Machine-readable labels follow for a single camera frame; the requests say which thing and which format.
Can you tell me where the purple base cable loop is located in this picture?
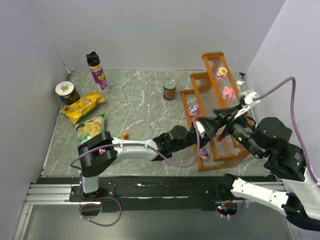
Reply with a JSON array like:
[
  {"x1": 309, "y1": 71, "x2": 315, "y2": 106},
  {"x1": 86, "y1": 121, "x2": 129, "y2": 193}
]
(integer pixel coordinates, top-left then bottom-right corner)
[{"x1": 79, "y1": 196, "x2": 123, "y2": 228}]

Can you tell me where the yellow snack bag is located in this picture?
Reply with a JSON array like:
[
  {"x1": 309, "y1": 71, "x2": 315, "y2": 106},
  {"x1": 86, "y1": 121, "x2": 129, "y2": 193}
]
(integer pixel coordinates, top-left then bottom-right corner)
[{"x1": 59, "y1": 90, "x2": 105, "y2": 124}]

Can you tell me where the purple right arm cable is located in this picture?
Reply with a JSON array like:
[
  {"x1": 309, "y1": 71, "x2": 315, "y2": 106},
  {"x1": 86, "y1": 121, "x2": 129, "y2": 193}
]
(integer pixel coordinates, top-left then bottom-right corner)
[{"x1": 252, "y1": 76, "x2": 320, "y2": 186}]

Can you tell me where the purple insect spray can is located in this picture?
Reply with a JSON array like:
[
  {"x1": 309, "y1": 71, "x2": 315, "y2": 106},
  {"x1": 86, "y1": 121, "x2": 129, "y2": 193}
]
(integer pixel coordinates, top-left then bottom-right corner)
[{"x1": 86, "y1": 51, "x2": 110, "y2": 95}]

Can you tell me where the small orange bear figure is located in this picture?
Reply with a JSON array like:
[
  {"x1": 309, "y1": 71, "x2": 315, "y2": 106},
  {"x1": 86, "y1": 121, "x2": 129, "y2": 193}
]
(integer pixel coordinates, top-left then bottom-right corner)
[{"x1": 122, "y1": 132, "x2": 129, "y2": 140}]

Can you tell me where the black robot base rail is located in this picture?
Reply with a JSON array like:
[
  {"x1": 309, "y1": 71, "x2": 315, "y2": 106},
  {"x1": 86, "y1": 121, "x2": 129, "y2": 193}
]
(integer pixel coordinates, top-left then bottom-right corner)
[{"x1": 36, "y1": 176, "x2": 237, "y2": 213}]

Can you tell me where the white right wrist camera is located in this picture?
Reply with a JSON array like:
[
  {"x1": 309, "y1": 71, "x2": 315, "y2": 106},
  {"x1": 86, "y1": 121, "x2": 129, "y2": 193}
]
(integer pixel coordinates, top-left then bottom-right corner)
[{"x1": 234, "y1": 88, "x2": 261, "y2": 119}]

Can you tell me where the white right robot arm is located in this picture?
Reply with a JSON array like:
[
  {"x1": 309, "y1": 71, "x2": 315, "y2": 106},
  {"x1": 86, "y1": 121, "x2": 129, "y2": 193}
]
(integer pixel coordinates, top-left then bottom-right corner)
[{"x1": 212, "y1": 107, "x2": 320, "y2": 232}]

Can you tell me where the green Chuba cassava chips bag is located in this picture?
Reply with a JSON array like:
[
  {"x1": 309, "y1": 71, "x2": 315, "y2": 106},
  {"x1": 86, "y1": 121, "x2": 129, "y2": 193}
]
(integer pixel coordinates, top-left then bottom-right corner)
[{"x1": 74, "y1": 114, "x2": 105, "y2": 145}]

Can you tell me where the brown tin can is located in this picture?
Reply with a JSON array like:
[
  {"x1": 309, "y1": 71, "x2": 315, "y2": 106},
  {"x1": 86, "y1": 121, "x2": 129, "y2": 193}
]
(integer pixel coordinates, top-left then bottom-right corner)
[{"x1": 163, "y1": 79, "x2": 177, "y2": 100}]

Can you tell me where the pink figure with green hat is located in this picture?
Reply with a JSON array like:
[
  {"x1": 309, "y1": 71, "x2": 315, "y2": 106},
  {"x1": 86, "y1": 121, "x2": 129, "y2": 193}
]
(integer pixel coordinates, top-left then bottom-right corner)
[{"x1": 216, "y1": 67, "x2": 228, "y2": 82}]

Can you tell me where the purple figure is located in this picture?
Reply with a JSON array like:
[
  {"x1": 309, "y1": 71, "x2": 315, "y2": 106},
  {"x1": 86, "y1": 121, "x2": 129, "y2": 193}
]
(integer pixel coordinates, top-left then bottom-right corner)
[{"x1": 199, "y1": 147, "x2": 210, "y2": 160}]

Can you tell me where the pink pig figure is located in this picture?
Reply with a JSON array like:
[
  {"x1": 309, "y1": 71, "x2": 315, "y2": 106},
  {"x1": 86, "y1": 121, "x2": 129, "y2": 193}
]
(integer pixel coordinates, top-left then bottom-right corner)
[{"x1": 222, "y1": 86, "x2": 235, "y2": 101}]

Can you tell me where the purple bunny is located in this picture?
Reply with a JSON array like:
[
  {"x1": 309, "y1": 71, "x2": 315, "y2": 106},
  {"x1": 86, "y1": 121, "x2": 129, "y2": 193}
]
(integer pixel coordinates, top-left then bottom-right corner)
[{"x1": 188, "y1": 104, "x2": 200, "y2": 117}]

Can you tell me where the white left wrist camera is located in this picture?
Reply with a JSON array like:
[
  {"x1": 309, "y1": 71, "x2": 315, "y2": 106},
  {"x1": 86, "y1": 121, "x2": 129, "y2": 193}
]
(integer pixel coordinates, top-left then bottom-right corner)
[{"x1": 194, "y1": 115, "x2": 205, "y2": 138}]

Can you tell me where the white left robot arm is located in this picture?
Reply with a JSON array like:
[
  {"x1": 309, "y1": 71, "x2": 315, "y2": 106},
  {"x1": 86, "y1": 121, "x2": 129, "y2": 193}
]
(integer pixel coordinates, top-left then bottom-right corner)
[{"x1": 77, "y1": 116, "x2": 219, "y2": 194}]

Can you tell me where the orange tiered display shelf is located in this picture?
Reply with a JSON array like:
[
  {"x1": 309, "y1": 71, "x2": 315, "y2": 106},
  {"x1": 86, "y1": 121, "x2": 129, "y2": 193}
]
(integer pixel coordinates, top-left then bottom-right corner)
[{"x1": 180, "y1": 51, "x2": 250, "y2": 172}]

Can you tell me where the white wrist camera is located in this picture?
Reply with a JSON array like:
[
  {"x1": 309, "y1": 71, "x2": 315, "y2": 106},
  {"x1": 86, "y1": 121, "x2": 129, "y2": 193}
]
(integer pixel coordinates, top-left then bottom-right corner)
[
  {"x1": 194, "y1": 115, "x2": 205, "y2": 138},
  {"x1": 234, "y1": 88, "x2": 261, "y2": 119}
]

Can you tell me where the chips tube with white lid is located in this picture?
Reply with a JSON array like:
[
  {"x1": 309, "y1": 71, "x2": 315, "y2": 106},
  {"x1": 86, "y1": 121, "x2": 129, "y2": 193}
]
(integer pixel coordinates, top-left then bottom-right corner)
[{"x1": 55, "y1": 81, "x2": 80, "y2": 105}]

